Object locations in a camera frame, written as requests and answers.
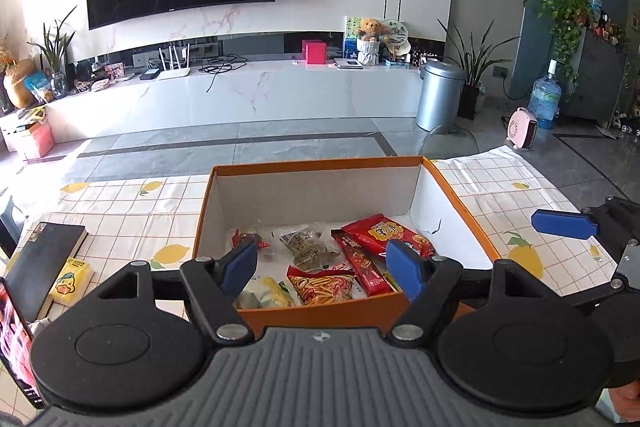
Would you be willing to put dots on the pink storage box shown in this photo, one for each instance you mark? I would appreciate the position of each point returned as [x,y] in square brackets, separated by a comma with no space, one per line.
[35,142]

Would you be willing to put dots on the yellow tissue pack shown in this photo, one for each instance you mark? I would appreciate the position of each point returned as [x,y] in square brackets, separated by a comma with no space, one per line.
[70,282]

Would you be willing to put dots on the clear bag of brown snacks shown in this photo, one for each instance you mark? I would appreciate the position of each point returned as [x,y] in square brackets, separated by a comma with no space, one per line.
[310,249]

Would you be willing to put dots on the red chip packet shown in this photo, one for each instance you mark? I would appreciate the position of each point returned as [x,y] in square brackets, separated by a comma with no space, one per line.
[385,232]

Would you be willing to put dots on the dark grey cabinet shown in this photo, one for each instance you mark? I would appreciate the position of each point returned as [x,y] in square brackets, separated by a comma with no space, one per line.
[597,77]

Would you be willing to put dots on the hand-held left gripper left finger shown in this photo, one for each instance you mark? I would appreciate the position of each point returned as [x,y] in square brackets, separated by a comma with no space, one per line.
[240,264]

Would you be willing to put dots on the red noodle snack packet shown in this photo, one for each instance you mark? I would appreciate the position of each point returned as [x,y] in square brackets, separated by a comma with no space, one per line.
[320,289]

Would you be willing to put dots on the pink fan heater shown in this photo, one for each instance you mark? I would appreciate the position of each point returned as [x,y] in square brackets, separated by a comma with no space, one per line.
[520,129]

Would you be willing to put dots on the pink red box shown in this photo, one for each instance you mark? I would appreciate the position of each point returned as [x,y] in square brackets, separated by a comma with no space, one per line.
[313,52]

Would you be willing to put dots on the small floral box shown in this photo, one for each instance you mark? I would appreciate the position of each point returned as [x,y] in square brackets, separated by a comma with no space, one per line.
[114,72]

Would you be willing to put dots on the hanging ivy plant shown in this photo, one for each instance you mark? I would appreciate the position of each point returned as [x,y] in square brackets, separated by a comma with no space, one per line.
[565,22]

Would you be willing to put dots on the blue water jug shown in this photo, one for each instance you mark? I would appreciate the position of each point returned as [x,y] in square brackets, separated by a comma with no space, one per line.
[544,99]

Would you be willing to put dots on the yellow and white snack packet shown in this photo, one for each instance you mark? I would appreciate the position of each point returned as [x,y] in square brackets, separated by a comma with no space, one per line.
[272,292]

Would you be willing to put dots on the black notebook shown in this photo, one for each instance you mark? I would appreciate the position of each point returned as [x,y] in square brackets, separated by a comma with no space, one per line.
[45,257]

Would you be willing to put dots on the round hand fan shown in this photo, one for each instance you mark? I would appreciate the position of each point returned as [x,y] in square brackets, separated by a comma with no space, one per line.
[396,36]

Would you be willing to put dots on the brown teddy bear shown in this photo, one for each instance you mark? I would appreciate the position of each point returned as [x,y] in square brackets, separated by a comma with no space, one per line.
[369,42]

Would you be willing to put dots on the dried yellow flowers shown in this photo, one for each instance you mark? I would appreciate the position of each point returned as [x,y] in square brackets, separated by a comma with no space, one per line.
[4,54]

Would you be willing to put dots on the blue snack bag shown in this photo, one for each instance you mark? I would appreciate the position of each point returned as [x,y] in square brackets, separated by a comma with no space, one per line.
[39,88]

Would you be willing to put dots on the orange cardboard box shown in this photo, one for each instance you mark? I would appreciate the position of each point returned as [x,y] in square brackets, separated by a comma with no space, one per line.
[310,187]

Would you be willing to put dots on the green plant in glass jar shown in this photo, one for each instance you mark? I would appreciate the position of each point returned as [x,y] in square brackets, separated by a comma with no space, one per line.
[55,52]

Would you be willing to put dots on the silver trash can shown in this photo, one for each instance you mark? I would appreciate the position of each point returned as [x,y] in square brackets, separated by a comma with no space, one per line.
[439,97]

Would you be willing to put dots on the lemon print tablecloth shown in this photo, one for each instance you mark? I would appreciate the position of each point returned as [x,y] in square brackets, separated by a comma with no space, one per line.
[125,217]

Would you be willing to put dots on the white router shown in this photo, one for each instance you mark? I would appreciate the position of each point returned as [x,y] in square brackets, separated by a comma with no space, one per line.
[174,73]

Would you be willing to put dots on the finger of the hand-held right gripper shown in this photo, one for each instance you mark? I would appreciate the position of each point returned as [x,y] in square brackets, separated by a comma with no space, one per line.
[560,223]

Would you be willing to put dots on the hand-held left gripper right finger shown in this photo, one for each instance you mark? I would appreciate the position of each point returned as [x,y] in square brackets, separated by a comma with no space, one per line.
[404,269]

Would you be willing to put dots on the person's right hand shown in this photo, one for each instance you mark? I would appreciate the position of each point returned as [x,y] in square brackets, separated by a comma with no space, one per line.
[625,404]

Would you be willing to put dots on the clear plastic chair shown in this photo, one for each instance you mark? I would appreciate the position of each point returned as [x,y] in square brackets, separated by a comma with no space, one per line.
[447,142]

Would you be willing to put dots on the blue picture card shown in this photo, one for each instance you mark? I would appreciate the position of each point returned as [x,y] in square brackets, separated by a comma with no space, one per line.
[350,32]

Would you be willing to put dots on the black smartphone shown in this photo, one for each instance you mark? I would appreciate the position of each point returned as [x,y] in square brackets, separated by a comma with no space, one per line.
[15,347]

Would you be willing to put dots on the white television console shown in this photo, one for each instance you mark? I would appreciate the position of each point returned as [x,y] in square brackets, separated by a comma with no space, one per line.
[250,102]

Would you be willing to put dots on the dark red wafer packet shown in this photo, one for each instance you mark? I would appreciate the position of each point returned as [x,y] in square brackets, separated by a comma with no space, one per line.
[362,264]

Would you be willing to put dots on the tall potted leaf plant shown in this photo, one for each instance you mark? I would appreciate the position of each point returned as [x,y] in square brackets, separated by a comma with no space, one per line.
[472,67]

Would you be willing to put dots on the clear red candy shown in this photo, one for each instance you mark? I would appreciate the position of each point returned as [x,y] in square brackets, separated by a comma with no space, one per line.
[247,238]

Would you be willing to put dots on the gold round vase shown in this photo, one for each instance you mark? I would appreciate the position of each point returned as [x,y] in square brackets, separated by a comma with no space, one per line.
[20,84]

